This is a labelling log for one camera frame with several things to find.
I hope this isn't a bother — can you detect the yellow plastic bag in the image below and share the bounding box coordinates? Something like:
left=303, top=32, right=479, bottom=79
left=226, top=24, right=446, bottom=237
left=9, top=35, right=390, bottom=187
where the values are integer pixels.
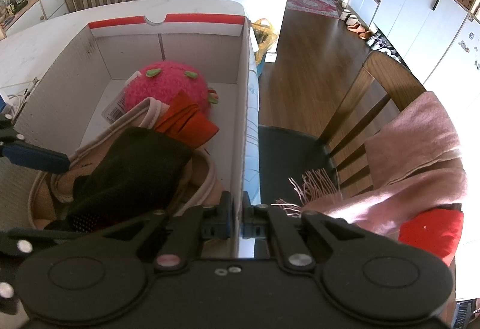
left=251, top=18, right=278, bottom=65

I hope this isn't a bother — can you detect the pink strawberry plush toy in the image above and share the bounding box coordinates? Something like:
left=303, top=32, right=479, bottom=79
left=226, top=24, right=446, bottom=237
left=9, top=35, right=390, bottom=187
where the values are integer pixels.
left=123, top=61, right=219, bottom=116

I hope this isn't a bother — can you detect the white wall cabinet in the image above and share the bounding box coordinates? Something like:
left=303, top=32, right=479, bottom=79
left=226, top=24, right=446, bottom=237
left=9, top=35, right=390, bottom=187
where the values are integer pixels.
left=349, top=0, right=468, bottom=83

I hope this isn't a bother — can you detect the pink fringed scarf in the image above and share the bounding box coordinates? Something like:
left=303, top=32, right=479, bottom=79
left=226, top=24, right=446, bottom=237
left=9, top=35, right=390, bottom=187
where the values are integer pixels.
left=274, top=92, right=467, bottom=236

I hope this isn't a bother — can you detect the red white cardboard box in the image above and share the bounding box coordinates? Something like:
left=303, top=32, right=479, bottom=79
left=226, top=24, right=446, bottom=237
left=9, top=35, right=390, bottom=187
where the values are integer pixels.
left=1, top=14, right=258, bottom=258

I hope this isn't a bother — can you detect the red patterned rug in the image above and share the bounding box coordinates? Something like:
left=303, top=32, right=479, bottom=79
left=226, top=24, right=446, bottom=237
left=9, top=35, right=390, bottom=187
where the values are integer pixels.
left=286, top=0, right=339, bottom=18

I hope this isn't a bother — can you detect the red cushion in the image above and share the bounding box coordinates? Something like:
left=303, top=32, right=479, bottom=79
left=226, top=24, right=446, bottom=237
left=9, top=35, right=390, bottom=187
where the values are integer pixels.
left=399, top=208, right=464, bottom=266

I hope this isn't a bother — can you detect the black cloth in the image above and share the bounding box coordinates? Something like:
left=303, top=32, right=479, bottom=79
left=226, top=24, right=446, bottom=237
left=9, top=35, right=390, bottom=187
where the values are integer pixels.
left=45, top=127, right=193, bottom=233

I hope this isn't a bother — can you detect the wooden chair with scarf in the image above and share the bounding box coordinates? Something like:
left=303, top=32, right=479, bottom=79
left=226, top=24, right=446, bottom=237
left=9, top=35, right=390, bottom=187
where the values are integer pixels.
left=259, top=51, right=466, bottom=240

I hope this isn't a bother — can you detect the red cloth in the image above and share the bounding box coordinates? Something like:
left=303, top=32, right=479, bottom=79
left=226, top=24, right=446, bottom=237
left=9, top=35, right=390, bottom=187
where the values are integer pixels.
left=154, top=92, right=219, bottom=149

